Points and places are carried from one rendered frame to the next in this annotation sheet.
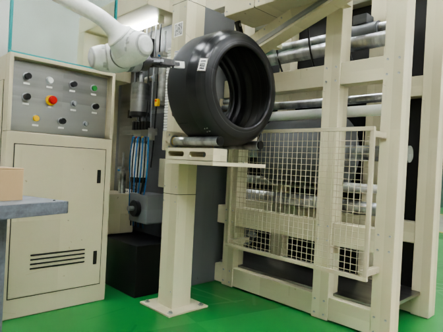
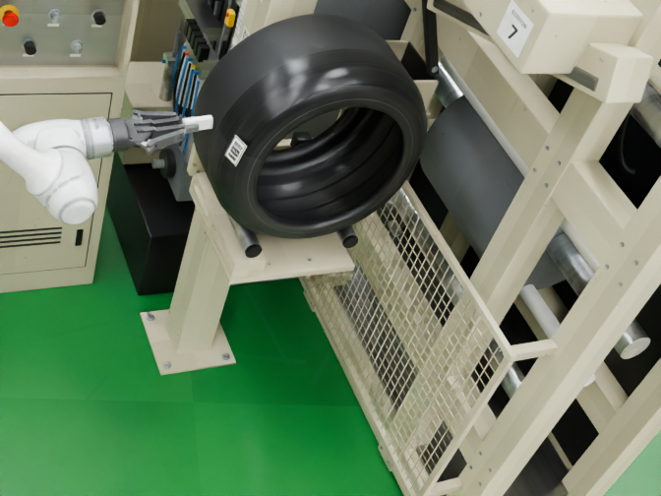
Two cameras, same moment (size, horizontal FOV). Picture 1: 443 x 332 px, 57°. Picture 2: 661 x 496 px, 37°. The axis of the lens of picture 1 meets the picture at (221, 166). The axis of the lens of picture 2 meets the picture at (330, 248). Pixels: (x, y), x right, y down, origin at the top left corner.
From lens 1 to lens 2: 1.84 m
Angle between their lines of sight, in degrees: 42
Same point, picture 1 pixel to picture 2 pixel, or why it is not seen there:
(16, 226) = not seen: outside the picture
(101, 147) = (102, 90)
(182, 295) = (199, 341)
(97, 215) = not seen: hidden behind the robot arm
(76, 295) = (46, 278)
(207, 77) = (242, 171)
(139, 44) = (64, 218)
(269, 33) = (467, 16)
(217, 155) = (241, 271)
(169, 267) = (183, 304)
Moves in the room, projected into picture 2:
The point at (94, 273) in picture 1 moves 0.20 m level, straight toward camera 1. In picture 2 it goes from (77, 256) to (60, 297)
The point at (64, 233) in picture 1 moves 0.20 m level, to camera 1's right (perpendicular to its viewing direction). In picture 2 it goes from (28, 209) to (84, 236)
